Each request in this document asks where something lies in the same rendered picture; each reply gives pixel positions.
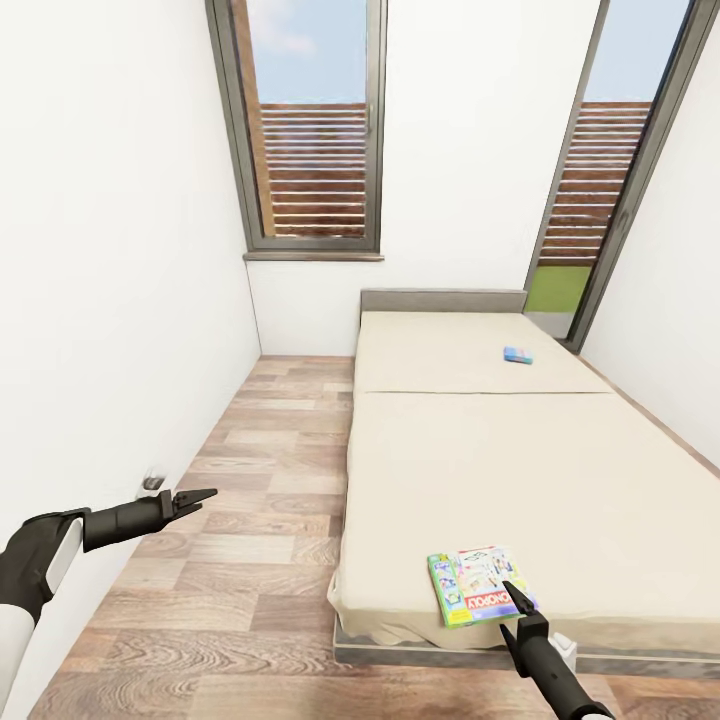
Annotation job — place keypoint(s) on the board game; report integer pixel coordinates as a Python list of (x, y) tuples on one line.
[(469, 585), (516, 354)]

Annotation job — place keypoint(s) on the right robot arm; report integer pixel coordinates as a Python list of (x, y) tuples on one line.
[(550, 662)]

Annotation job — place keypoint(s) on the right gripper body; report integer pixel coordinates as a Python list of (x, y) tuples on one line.
[(535, 655)]

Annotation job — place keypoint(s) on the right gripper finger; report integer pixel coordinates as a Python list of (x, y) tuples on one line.
[(525, 606), (509, 639)]

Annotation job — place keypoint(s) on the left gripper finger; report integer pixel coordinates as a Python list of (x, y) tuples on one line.
[(185, 498), (187, 510)]

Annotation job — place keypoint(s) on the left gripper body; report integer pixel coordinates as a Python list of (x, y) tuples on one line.
[(141, 517)]

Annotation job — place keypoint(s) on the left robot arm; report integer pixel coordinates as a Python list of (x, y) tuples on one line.
[(39, 554)]

